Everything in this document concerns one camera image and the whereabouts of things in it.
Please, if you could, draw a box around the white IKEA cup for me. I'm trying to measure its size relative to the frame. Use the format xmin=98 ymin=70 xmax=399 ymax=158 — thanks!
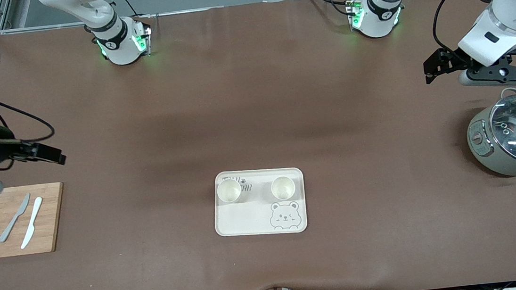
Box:
xmin=270 ymin=174 xmax=297 ymax=201
xmin=216 ymin=178 xmax=244 ymax=205

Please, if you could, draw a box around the cream tray with bear print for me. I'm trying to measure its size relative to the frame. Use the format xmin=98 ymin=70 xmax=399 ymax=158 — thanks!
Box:
xmin=210 ymin=164 xmax=310 ymax=241

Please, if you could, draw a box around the wooden cutting board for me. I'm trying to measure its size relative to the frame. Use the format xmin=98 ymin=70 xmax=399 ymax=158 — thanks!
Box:
xmin=0 ymin=182 xmax=70 ymax=258

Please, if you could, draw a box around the white plastic knife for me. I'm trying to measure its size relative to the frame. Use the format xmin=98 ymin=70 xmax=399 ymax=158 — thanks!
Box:
xmin=16 ymin=197 xmax=48 ymax=250

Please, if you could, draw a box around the grey plastic knife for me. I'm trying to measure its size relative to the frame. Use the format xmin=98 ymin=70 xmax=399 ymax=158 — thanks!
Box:
xmin=0 ymin=193 xmax=35 ymax=243

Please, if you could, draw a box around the grey electric cooking pot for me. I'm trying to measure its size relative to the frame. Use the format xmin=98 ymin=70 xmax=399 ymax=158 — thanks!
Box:
xmin=463 ymin=87 xmax=516 ymax=185

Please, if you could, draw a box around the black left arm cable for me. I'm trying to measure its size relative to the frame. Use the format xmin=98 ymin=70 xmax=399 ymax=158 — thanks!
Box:
xmin=429 ymin=0 xmax=501 ymax=56

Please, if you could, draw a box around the aluminium frame profile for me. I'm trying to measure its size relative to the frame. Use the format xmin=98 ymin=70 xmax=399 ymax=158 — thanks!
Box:
xmin=0 ymin=0 xmax=16 ymax=34

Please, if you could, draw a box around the black right base cable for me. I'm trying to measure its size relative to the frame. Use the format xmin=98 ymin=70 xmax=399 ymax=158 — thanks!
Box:
xmin=118 ymin=0 xmax=140 ymax=19

